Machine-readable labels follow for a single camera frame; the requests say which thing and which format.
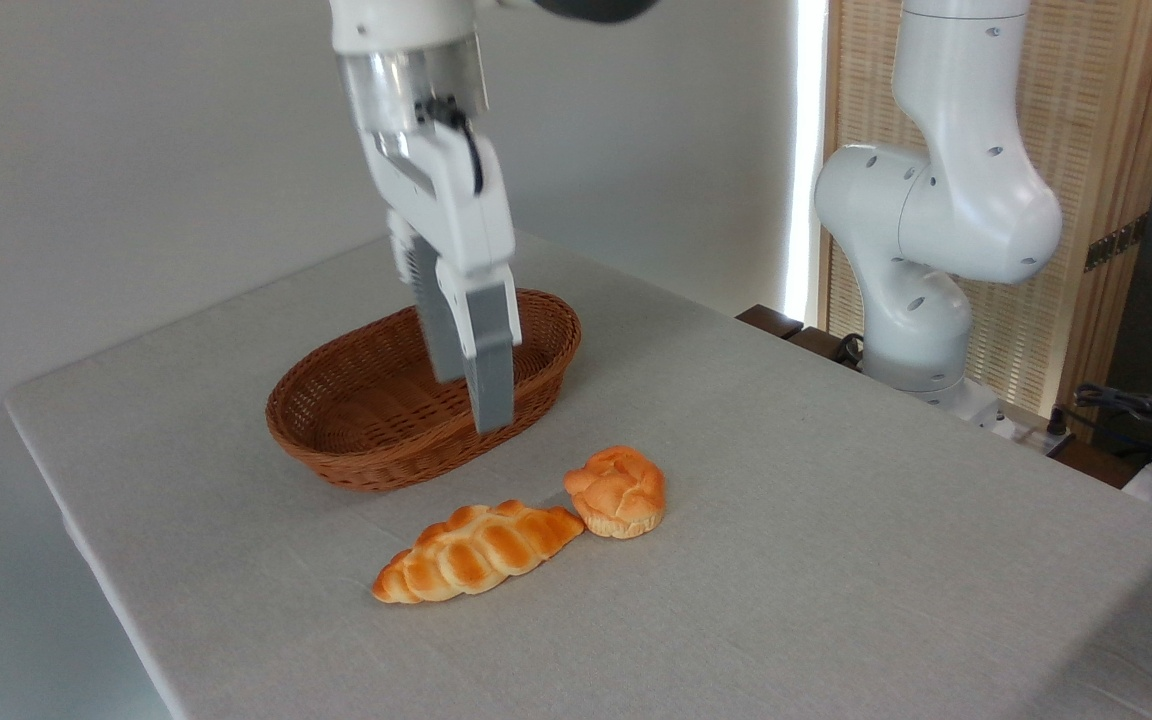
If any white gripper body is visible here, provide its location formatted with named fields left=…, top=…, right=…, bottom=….
left=356, top=120, right=517, bottom=292

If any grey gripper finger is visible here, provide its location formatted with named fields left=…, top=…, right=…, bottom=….
left=435, top=261, right=523, bottom=434
left=390, top=210, right=468, bottom=384

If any round flower-shaped bread bun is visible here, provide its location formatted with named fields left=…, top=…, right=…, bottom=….
left=564, top=445, right=667, bottom=541

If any long braided bread loaf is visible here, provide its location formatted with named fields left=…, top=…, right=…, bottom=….
left=371, top=499, right=587, bottom=605

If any brown oval wicker basket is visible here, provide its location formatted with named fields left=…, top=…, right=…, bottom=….
left=265, top=288, right=582, bottom=493

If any grey tablecloth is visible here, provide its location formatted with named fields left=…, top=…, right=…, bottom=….
left=4, top=228, right=1152, bottom=720

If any white power strip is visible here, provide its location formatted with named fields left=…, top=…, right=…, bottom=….
left=994, top=412, right=1079, bottom=457

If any black screen hinge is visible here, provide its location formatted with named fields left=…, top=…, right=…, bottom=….
left=1084, top=214, right=1150, bottom=273

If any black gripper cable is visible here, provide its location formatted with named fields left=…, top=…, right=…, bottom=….
left=415, top=95, right=486, bottom=197

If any black cable bundle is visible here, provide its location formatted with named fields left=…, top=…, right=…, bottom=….
left=1073, top=382, right=1152, bottom=473

